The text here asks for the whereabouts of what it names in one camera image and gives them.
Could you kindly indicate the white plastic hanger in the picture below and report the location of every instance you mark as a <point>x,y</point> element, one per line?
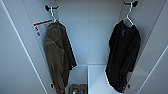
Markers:
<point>128,18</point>
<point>53,16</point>

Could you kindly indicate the white wardrobe door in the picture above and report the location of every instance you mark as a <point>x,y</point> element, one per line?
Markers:
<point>160,78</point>
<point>13,63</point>

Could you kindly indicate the white wardrobe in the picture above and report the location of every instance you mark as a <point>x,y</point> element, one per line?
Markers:
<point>90,33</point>

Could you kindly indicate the olive green jacket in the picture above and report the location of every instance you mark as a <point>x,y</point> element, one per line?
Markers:
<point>58,53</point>

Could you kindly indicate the white inner shelf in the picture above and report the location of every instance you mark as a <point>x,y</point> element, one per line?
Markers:
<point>98,76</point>

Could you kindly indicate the black garment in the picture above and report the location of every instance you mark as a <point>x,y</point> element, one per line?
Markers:
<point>121,56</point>

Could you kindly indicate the small storage basket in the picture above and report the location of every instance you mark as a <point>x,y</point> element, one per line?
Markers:
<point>77,90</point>

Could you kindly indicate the orange white label sticker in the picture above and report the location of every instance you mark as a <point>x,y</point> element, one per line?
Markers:
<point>42,23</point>

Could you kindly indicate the dark door hinge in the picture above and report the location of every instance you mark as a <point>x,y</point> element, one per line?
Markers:
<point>127,86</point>
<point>52,85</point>

